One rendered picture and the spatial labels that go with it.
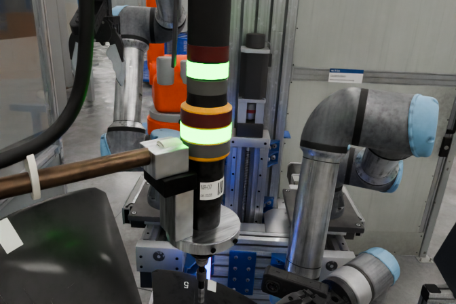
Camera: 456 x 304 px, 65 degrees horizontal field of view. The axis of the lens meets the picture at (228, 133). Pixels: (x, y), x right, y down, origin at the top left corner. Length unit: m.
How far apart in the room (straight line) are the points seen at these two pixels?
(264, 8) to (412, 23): 1.32
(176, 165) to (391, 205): 2.47
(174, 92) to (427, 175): 2.75
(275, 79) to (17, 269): 0.96
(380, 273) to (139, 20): 0.96
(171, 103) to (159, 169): 4.00
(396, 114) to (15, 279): 0.62
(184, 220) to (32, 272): 0.17
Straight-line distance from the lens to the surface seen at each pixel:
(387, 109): 0.72
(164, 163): 0.28
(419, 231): 2.93
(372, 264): 0.76
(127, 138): 1.12
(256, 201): 1.26
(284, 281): 0.69
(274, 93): 1.22
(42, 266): 0.43
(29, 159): 0.26
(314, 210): 0.76
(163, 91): 4.23
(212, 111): 0.29
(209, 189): 0.31
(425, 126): 0.73
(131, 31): 1.21
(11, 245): 0.43
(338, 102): 0.73
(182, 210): 0.31
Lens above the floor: 1.66
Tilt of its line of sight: 20 degrees down
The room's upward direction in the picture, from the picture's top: 3 degrees clockwise
